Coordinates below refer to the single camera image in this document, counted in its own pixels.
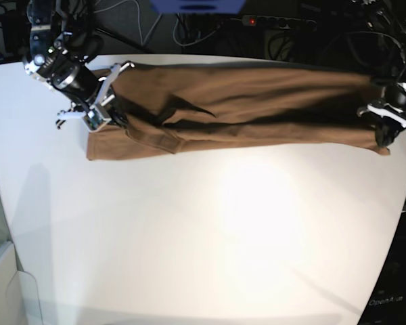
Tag white power strip red switch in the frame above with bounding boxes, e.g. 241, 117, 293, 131
241, 15, 317, 32

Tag white bin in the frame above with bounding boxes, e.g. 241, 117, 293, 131
0, 241, 43, 325

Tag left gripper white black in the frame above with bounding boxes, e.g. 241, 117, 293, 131
357, 86, 406, 148

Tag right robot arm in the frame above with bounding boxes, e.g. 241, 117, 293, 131
23, 1, 134, 133

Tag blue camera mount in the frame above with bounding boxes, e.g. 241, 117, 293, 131
150, 0, 246, 14

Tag brown T-shirt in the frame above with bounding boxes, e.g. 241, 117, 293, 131
87, 64, 389, 160

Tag white grey cables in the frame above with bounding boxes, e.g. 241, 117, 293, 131
131, 0, 224, 48

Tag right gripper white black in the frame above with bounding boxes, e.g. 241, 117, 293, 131
55, 61, 135, 131

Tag black OpenArm base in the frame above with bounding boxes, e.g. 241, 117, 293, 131
358, 212, 406, 324

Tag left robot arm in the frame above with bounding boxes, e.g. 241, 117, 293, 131
345, 1, 406, 147

